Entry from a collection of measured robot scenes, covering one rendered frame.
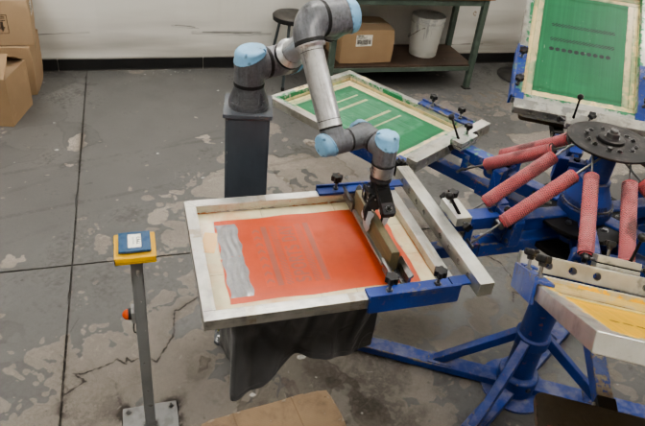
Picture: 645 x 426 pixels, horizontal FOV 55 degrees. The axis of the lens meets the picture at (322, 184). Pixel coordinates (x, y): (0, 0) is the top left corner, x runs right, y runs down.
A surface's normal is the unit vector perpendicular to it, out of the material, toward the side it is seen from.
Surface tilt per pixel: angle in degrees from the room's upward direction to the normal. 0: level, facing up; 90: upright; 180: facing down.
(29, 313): 0
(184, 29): 90
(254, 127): 90
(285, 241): 0
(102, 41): 90
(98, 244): 0
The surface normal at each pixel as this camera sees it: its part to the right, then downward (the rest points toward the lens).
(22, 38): 0.35, 0.54
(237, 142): 0.07, 0.54
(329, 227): 0.10, -0.84
